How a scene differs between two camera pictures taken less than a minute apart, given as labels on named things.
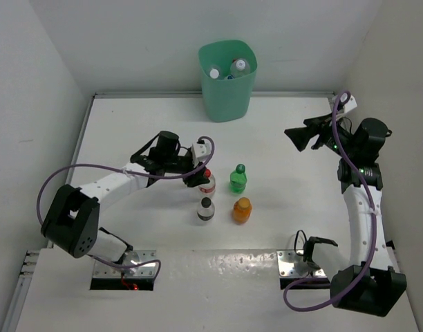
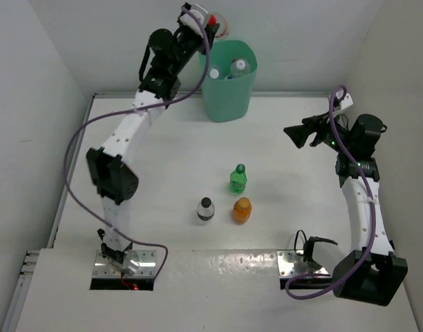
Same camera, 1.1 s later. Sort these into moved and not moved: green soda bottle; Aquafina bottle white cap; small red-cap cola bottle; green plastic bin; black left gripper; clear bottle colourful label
Moved: black left gripper; small red-cap cola bottle
Not moved: green soda bottle; Aquafina bottle white cap; green plastic bin; clear bottle colourful label
